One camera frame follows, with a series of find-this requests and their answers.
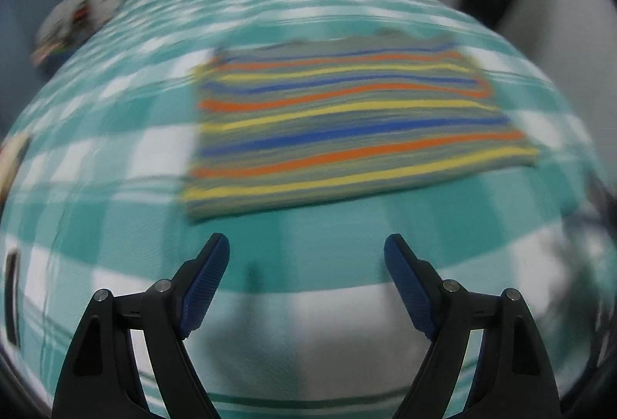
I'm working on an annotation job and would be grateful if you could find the pile of clothes on nightstand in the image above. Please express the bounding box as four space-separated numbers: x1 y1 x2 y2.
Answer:
30 0 96 69

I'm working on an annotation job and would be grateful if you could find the striped knit sweater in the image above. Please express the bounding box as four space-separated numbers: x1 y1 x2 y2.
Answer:
182 31 539 220

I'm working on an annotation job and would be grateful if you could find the teal plaid bed blanket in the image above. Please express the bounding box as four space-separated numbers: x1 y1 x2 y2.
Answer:
1 0 616 418

